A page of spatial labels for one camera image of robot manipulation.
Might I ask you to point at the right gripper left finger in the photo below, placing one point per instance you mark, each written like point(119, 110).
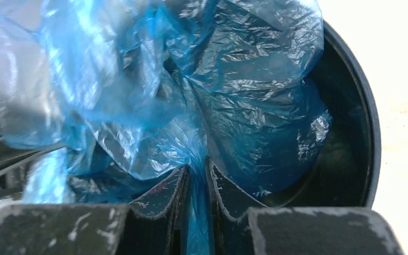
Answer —
point(154, 223)

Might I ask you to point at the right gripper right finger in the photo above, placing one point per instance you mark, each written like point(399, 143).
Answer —
point(241, 224)

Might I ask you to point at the dark grey trash bin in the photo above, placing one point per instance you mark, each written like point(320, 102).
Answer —
point(346, 173)

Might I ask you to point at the blue plastic trash bag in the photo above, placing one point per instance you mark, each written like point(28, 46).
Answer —
point(135, 89)

